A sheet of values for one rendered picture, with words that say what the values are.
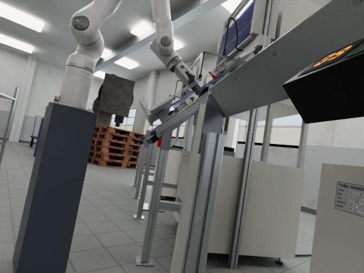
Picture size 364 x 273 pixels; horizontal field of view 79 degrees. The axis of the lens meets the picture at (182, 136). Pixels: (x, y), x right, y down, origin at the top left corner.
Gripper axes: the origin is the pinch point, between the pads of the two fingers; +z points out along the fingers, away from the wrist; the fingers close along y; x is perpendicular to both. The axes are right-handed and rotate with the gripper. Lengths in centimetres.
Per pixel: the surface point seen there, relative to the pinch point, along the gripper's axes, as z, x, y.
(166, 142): 9.7, 28.3, 10.9
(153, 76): -196, -130, 677
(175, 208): 39, 48, 13
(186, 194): 31, 38, -14
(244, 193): 61, 14, 18
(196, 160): 23.4, 25.0, -14.0
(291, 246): 109, 12, 26
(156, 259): 54, 74, 17
